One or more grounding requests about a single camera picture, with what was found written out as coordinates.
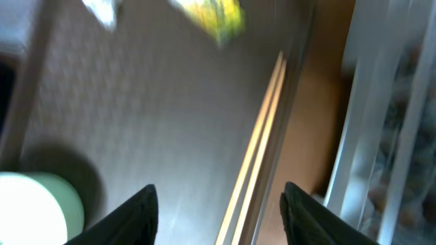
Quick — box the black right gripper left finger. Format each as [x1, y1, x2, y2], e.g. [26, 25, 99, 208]
[66, 184, 159, 245]

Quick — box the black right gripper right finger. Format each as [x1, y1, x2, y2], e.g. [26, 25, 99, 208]
[279, 182, 377, 245]

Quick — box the white tissue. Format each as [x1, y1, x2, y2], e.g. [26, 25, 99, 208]
[82, 0, 123, 31]

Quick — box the grey dishwasher rack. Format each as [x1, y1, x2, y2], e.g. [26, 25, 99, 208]
[324, 0, 435, 244]

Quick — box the brown plastic tray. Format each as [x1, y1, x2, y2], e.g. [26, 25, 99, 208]
[1, 0, 315, 244]

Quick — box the yellow green snack wrapper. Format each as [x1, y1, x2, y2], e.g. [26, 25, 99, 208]
[170, 0, 245, 46]

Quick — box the clear plastic bin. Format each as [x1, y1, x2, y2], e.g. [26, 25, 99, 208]
[1, 0, 42, 56]

